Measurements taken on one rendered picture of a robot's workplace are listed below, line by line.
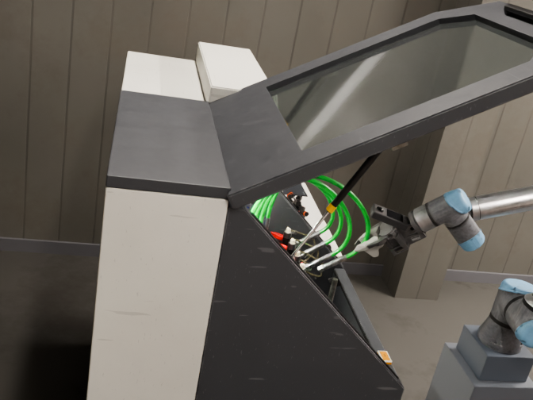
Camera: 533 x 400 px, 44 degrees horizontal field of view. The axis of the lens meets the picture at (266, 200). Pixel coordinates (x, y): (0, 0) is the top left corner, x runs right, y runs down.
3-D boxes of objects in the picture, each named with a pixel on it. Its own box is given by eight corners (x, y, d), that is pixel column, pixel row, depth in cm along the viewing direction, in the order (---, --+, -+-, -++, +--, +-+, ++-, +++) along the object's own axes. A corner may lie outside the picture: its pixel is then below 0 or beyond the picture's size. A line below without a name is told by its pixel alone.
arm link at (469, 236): (477, 225, 203) (459, 200, 199) (491, 243, 193) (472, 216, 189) (455, 240, 205) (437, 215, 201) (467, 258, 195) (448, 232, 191)
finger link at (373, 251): (363, 266, 203) (389, 252, 200) (352, 253, 201) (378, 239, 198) (362, 260, 206) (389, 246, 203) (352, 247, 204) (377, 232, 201)
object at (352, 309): (386, 422, 196) (400, 379, 190) (372, 422, 195) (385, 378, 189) (335, 305, 252) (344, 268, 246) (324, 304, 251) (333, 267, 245)
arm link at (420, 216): (425, 213, 190) (423, 197, 196) (411, 220, 192) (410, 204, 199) (439, 231, 193) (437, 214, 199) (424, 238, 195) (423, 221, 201)
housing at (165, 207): (157, 619, 211) (231, 188, 153) (64, 622, 206) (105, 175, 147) (155, 347, 337) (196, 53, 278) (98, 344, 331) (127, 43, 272)
